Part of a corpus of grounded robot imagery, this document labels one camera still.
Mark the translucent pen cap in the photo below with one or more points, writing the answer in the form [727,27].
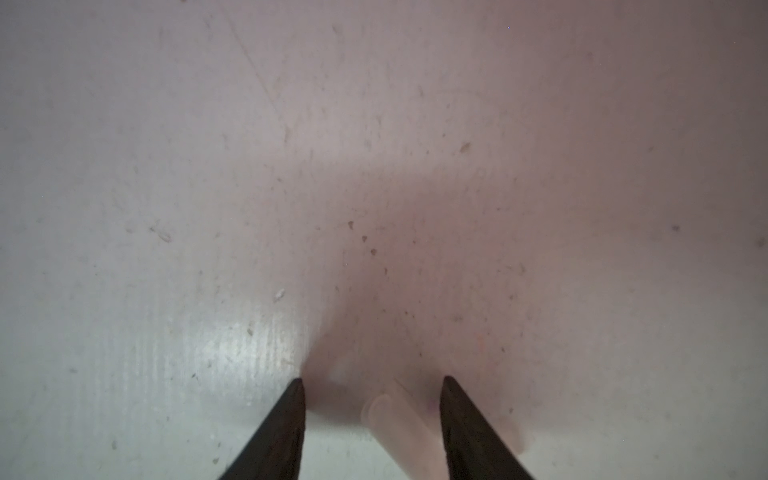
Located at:
[397,426]

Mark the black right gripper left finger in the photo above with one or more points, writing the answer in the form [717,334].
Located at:
[274,452]

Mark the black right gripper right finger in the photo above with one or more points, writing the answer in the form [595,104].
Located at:
[473,449]

